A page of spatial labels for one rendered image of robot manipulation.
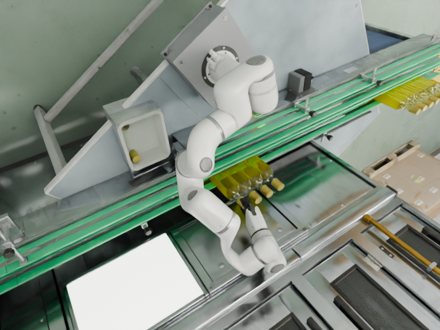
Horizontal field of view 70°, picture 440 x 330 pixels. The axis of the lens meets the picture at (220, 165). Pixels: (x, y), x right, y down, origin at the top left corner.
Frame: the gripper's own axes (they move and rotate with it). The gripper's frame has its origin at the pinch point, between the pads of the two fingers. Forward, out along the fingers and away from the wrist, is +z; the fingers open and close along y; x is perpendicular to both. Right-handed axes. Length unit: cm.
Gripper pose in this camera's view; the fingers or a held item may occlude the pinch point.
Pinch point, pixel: (245, 205)
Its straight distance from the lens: 122.5
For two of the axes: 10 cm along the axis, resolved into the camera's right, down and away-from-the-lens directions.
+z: -3.1, -6.2, 7.3
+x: -9.5, 2.4, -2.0
